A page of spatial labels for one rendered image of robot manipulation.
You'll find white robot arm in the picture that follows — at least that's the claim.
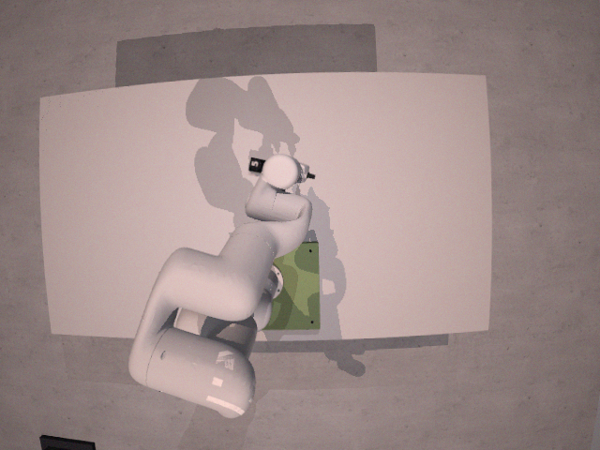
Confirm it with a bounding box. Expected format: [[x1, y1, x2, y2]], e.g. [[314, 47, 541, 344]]
[[128, 154, 312, 418]]

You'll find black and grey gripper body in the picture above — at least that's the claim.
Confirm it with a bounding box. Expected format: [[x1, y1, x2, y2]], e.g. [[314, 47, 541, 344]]
[[297, 163, 309, 183]]

